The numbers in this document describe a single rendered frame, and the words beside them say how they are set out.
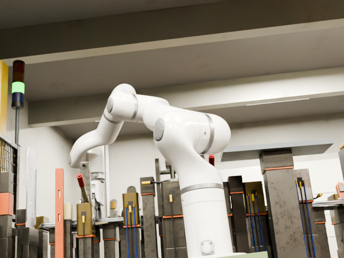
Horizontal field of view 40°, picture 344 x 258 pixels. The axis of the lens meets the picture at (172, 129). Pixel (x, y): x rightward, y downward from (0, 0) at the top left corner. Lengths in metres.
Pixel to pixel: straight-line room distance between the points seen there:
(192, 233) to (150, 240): 0.44
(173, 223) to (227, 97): 6.63
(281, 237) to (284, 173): 0.21
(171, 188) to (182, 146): 0.37
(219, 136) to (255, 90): 6.87
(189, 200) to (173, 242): 0.35
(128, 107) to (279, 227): 0.64
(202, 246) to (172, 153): 0.26
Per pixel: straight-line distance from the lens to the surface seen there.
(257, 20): 5.94
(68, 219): 1.85
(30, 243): 1.99
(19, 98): 2.89
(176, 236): 1.61
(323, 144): 1.64
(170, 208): 1.61
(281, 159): 1.62
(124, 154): 10.74
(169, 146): 1.28
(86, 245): 1.77
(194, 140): 1.30
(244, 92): 8.19
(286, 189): 1.60
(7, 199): 1.88
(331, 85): 8.41
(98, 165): 2.02
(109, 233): 1.89
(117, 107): 1.63
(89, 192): 1.83
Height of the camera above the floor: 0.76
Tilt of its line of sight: 18 degrees up
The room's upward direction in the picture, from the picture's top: 4 degrees counter-clockwise
